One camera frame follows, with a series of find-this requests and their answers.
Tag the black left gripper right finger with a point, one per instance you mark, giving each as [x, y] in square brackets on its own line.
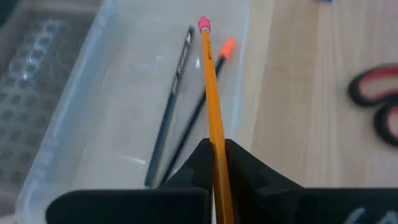
[295, 205]

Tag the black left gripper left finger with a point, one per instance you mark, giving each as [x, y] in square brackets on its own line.
[140, 207]

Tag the dark blue silver pencil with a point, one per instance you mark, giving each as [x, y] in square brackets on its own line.
[169, 109]

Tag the yellow pencil with pink eraser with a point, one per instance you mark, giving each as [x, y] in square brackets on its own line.
[214, 109]

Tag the red and black scissors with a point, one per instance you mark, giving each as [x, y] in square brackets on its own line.
[357, 93]

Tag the black pencil orange eraser cap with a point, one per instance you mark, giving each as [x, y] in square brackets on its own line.
[227, 48]

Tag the clear plastic pencil box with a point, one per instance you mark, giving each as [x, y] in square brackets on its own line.
[124, 93]

